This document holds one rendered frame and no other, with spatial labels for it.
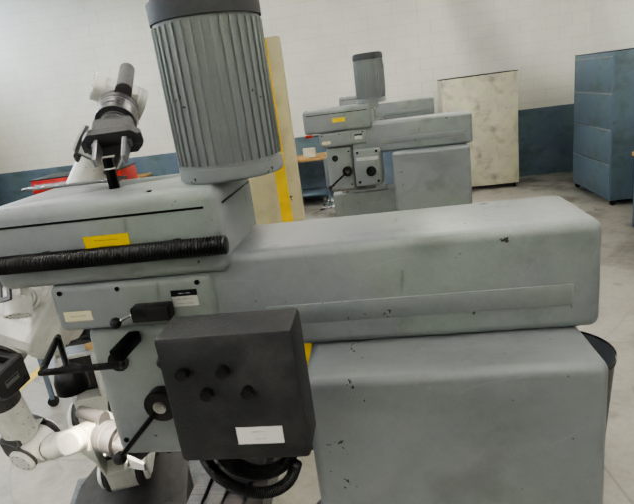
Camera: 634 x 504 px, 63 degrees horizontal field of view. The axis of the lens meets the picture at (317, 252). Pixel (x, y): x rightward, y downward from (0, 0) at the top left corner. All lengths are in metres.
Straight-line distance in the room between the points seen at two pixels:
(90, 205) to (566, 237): 0.84
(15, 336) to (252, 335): 0.98
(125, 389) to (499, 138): 8.63
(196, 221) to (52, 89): 10.90
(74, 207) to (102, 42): 10.25
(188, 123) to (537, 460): 0.84
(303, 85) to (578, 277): 9.27
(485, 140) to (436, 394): 8.55
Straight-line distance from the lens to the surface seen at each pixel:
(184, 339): 0.76
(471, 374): 0.91
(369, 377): 0.91
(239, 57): 0.96
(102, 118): 1.24
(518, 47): 10.30
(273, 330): 0.72
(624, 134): 8.01
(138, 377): 1.17
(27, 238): 1.11
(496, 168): 9.46
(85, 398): 2.04
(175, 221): 0.96
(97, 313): 1.11
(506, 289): 0.98
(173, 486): 2.40
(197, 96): 0.95
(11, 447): 1.78
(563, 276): 1.00
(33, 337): 1.60
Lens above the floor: 2.03
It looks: 17 degrees down
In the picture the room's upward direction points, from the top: 8 degrees counter-clockwise
